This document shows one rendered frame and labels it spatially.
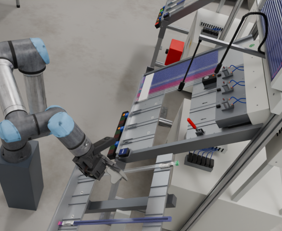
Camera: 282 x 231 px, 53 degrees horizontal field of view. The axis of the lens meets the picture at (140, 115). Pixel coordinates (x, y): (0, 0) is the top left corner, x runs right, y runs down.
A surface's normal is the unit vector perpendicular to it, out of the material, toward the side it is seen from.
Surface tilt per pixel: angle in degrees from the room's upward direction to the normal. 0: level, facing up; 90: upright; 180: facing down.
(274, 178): 0
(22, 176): 90
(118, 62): 0
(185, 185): 0
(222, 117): 43
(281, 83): 90
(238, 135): 90
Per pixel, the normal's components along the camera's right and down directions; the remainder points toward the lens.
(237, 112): -0.51, -0.67
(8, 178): -0.05, 0.74
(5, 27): 0.19, -0.65
